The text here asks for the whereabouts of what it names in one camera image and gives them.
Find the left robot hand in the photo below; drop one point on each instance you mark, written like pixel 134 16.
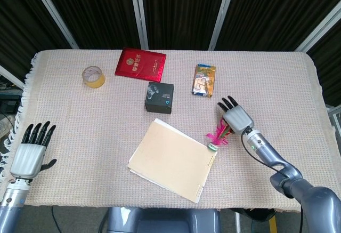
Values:
pixel 28 158

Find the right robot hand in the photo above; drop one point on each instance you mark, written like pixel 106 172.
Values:
pixel 237 117

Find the colourful feather shuttlecock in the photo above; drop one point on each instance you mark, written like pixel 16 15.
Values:
pixel 218 137

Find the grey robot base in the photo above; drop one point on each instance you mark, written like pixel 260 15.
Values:
pixel 162 221

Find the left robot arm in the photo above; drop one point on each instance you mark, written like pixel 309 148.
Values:
pixel 10 199

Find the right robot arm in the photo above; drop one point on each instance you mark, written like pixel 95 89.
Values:
pixel 293 179

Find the cream paper folder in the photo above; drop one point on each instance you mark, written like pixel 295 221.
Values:
pixel 170 155

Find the orange blue packet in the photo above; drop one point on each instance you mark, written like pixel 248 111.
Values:
pixel 204 81

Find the black cardboard box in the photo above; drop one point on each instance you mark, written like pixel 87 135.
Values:
pixel 159 97

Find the beige woven tablecloth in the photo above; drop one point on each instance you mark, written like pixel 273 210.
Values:
pixel 106 137

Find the yellow tape roll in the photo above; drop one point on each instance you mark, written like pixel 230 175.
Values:
pixel 93 77

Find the red certificate booklet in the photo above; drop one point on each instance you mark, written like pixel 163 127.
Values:
pixel 140 64

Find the black folding screen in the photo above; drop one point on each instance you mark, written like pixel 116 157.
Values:
pixel 181 9

